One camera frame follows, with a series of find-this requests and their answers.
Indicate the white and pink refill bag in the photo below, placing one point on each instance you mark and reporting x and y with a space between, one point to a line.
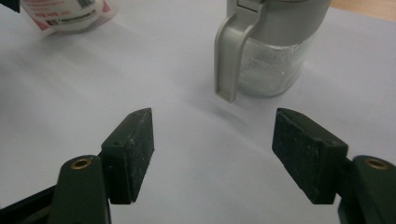
68 15

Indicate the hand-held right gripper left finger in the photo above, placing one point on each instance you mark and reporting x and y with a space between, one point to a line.
130 155

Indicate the glass jar with grey lid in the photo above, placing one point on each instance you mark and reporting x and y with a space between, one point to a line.
274 68

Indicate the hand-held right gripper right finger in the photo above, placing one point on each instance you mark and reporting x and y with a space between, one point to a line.
308 155

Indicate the wooden table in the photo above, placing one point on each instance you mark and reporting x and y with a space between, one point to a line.
370 7

